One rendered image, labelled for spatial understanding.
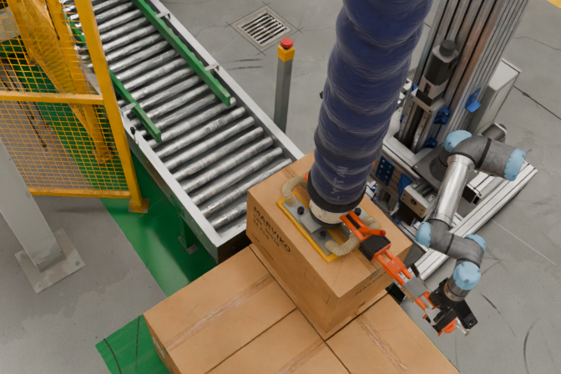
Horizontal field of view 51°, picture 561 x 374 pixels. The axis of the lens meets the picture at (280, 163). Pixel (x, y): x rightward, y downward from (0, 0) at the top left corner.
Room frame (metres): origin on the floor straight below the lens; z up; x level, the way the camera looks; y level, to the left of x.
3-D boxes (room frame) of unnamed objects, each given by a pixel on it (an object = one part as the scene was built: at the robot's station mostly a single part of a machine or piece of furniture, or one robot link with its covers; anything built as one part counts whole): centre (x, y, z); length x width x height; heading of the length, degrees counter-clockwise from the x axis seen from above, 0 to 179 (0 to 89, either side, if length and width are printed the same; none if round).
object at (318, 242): (1.19, -0.15, 1.10); 0.34 x 0.10 x 0.05; 42
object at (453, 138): (1.57, -0.75, 1.20); 0.13 x 0.12 x 0.14; 70
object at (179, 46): (2.86, 0.83, 0.60); 1.60 x 0.10 x 0.09; 42
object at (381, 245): (1.07, -0.39, 1.20); 0.10 x 0.08 x 0.06; 132
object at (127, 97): (2.50, 1.23, 0.60); 1.60 x 0.10 x 0.09; 42
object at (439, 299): (0.83, -0.60, 1.34); 0.09 x 0.08 x 0.12; 42
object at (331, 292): (1.25, -0.22, 0.88); 0.60 x 0.40 x 0.40; 42
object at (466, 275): (0.83, -0.61, 1.50); 0.09 x 0.08 x 0.11; 160
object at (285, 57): (2.30, 0.03, 0.50); 0.07 x 0.07 x 1.00; 42
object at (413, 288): (0.91, -0.53, 1.19); 0.07 x 0.07 x 0.04; 42
